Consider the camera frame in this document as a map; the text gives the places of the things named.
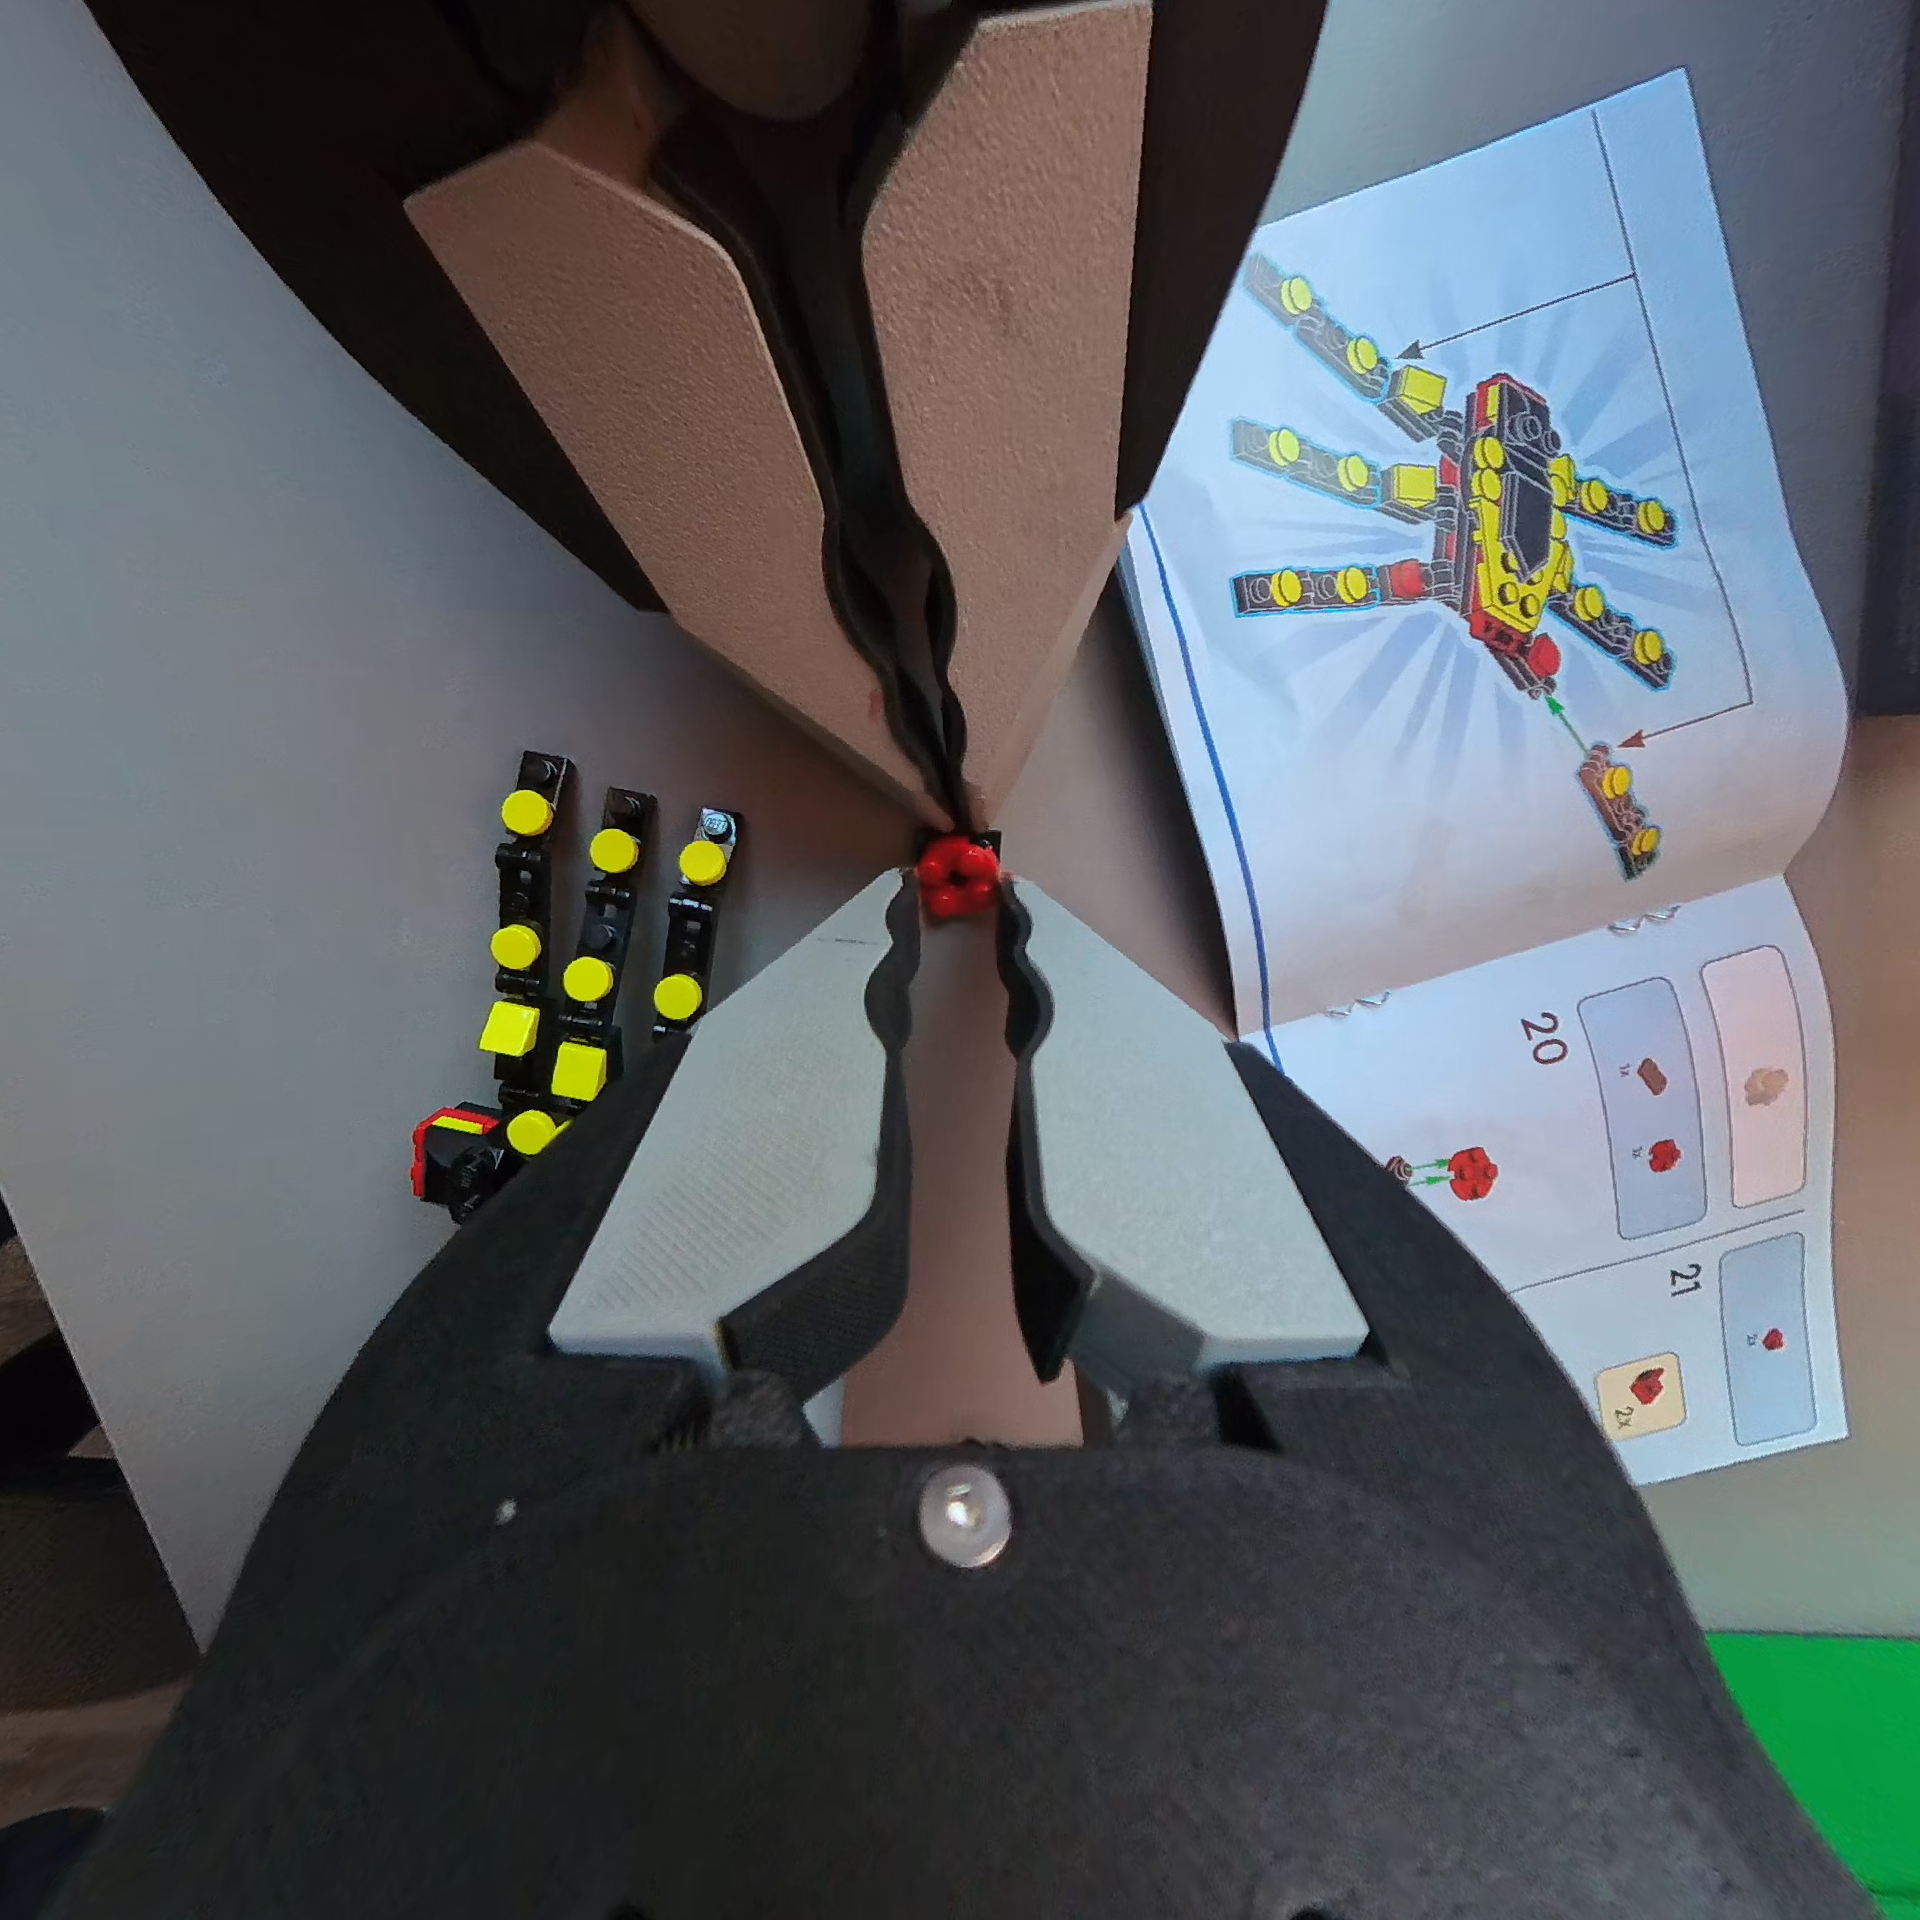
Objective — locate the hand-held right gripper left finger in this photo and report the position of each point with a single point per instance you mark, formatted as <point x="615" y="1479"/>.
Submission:
<point x="750" y="1184"/>

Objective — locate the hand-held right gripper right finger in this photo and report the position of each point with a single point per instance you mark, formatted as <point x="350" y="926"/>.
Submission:
<point x="1155" y="1201"/>

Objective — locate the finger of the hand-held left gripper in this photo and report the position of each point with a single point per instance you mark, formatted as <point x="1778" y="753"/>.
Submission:
<point x="645" y="405"/>
<point x="1019" y="376"/>

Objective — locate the red and black lego piece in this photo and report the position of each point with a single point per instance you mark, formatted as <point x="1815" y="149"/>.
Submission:
<point x="961" y="879"/>

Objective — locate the black and yellow lego spider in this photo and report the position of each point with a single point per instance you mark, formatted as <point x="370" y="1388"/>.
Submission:
<point x="517" y="945"/>

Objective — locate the lego instruction booklet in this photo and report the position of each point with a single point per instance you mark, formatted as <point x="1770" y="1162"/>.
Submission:
<point x="1349" y="780"/>

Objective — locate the green plastic bin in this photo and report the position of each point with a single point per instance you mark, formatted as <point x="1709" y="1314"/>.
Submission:
<point x="1830" y="1757"/>

